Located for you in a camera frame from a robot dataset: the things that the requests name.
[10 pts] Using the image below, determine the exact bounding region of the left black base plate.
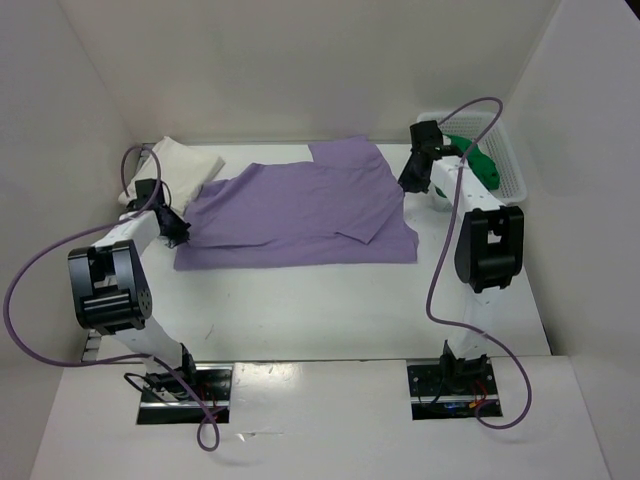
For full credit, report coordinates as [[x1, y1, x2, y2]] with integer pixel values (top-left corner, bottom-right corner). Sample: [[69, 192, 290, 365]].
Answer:
[[126, 364, 233, 425]]

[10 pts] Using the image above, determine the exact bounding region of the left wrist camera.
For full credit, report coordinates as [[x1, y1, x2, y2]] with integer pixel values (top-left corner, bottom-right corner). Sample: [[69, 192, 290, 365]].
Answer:
[[126, 178, 172, 212]]

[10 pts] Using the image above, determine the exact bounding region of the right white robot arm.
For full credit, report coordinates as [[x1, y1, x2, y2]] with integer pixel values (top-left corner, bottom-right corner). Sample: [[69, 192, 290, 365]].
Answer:
[[399, 146, 525, 393]]

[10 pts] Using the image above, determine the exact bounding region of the green t shirt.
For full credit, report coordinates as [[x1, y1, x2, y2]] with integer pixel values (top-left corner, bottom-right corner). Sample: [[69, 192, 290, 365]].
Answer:
[[443, 135, 501, 192]]

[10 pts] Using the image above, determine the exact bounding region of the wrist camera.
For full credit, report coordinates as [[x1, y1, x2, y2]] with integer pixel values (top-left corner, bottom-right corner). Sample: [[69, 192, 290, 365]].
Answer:
[[126, 178, 172, 212], [410, 120, 463, 160]]

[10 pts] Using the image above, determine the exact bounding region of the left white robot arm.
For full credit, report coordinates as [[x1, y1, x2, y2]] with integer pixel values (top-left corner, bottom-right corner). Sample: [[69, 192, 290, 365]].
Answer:
[[67, 204, 200, 400]]

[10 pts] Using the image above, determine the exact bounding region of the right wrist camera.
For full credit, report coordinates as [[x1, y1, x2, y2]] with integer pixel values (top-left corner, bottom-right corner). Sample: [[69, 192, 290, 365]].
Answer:
[[410, 120, 463, 160]]

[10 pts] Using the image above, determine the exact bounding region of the white plastic laundry basket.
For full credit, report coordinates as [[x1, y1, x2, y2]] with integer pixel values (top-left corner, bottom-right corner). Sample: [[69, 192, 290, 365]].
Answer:
[[440, 109, 527, 204]]

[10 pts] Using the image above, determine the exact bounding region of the white t shirt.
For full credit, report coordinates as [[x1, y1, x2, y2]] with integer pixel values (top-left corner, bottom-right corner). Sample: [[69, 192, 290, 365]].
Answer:
[[118, 135, 226, 214]]

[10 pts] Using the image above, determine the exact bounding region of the purple t shirt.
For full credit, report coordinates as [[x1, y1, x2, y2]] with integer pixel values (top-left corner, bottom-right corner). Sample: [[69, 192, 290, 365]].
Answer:
[[174, 137, 419, 271]]

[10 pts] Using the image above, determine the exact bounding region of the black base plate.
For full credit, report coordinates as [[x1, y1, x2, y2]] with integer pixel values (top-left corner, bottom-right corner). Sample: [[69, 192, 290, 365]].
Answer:
[[406, 361, 503, 421], [126, 364, 233, 425]]

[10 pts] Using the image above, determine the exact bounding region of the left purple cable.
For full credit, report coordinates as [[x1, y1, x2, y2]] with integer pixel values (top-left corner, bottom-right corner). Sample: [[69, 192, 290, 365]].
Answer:
[[3, 144, 226, 452]]

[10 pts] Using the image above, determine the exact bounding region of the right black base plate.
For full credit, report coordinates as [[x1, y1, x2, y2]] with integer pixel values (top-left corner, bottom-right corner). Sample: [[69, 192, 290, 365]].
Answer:
[[406, 361, 503, 421]]

